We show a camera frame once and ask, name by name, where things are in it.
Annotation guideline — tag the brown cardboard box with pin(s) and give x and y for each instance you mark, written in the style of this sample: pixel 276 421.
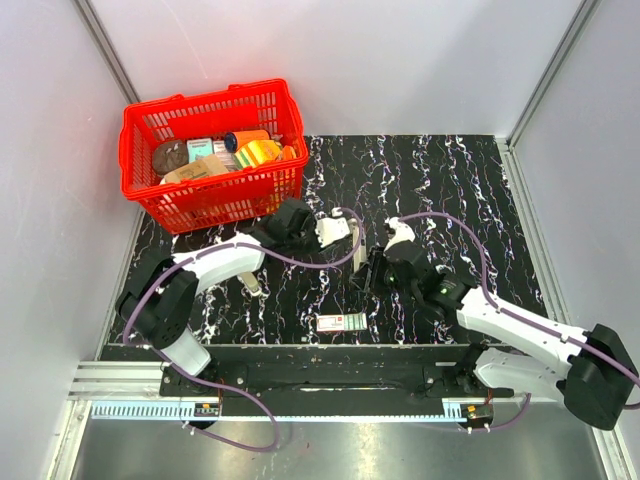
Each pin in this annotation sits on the brown cardboard box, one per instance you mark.
pixel 209 166

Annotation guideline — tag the red plastic shopping basket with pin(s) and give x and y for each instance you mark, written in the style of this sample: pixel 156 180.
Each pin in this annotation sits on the red plastic shopping basket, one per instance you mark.
pixel 238 195

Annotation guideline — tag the white staple box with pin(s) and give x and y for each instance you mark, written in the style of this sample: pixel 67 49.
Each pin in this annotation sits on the white staple box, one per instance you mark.
pixel 341 323

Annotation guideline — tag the teal white box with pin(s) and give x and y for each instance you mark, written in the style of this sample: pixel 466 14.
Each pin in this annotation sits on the teal white box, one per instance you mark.
pixel 199 148

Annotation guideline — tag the orange cylinder can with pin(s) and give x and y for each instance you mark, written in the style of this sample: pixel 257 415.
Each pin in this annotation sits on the orange cylinder can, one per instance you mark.
pixel 235 140

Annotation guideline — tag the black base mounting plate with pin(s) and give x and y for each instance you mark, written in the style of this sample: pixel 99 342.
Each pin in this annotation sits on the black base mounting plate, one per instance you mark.
pixel 433 371

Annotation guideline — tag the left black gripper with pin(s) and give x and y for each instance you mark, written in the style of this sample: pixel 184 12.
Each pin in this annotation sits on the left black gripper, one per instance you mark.
pixel 310 224

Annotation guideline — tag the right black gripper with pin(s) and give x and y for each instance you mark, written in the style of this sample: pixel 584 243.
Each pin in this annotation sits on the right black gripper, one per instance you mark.
pixel 368 277

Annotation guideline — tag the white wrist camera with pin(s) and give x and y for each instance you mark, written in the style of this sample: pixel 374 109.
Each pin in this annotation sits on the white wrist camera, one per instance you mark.
pixel 332 229
pixel 398 232

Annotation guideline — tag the black marble pattern mat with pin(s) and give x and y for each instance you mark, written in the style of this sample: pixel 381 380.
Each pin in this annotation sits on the black marble pattern mat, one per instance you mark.
pixel 455 192

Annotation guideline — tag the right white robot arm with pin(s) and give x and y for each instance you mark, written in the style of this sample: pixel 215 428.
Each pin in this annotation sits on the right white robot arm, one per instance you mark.
pixel 590 372

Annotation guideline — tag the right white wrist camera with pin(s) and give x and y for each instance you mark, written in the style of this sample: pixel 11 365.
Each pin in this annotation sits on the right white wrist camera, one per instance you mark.
pixel 398 232

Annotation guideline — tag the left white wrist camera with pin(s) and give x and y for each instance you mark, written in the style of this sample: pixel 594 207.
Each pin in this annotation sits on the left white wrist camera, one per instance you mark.
pixel 332 229

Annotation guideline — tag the yellow green box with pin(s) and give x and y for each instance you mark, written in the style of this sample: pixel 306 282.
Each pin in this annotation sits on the yellow green box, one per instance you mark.
pixel 257 153

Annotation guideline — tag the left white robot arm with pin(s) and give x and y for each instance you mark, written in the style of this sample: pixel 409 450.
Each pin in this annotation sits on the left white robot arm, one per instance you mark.
pixel 157 300

